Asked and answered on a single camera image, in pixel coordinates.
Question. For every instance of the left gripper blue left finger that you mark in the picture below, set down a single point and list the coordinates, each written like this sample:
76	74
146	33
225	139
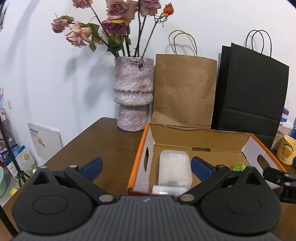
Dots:
81	182

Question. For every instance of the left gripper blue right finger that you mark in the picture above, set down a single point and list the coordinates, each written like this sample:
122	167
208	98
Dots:
211	178

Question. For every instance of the finger of the right gripper with black tip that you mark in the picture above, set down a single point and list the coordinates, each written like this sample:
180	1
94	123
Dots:
285	181

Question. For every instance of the translucent white plastic case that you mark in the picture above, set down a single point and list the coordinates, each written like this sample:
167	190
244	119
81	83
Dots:
175	169

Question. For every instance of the orange cardboard box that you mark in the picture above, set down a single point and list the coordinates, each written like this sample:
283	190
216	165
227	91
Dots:
215	147

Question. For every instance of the yellow bear mug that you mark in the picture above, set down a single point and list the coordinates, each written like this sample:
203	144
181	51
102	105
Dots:
286	150

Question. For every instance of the blue soda can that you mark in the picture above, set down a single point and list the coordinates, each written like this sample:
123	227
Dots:
293	131

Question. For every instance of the clear food container with seeds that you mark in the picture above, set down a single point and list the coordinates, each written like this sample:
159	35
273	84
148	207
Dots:
284	129

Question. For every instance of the blue white package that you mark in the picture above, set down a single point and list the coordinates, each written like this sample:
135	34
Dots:
24	159

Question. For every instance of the black tripod stand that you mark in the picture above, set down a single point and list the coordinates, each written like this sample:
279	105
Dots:
21	177

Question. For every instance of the purple lidded small jar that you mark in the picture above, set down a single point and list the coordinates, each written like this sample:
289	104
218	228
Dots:
285	115

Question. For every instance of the brown paper bag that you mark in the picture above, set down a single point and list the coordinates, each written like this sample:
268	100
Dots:
184	87

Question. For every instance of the black paper bag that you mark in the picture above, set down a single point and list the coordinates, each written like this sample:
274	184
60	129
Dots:
250	93

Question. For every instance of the pink knitted textured vase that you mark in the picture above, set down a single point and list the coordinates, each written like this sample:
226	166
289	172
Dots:
133	90

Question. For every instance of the dried pink rose bouquet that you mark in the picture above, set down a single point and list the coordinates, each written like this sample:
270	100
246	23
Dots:
114	31

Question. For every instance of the white board by wall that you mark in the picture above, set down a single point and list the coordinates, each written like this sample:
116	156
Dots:
47	141

